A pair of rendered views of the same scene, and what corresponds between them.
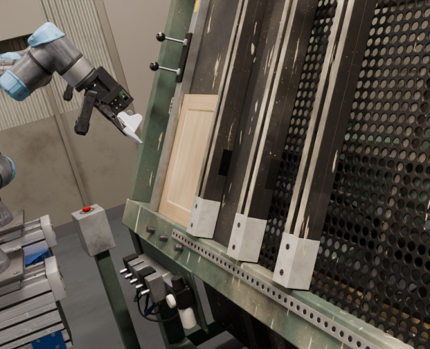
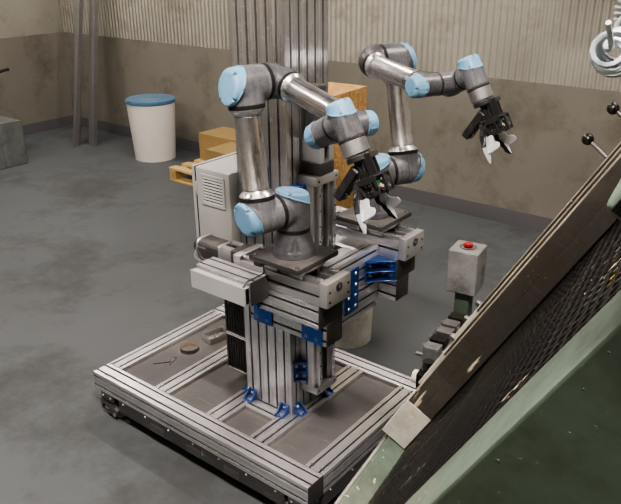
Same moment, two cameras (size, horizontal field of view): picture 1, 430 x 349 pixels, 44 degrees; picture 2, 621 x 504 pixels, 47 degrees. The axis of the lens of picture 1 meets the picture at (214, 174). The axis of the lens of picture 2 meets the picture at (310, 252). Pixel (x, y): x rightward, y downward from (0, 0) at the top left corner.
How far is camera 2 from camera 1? 1.27 m
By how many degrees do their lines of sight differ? 52
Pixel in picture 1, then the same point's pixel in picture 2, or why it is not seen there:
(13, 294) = (295, 281)
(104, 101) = (358, 183)
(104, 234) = (468, 278)
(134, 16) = not seen: outside the picture
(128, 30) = not seen: outside the picture
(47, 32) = (334, 109)
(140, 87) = not seen: outside the picture
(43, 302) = (311, 301)
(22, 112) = not seen: outside the picture
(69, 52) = (345, 131)
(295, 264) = (397, 418)
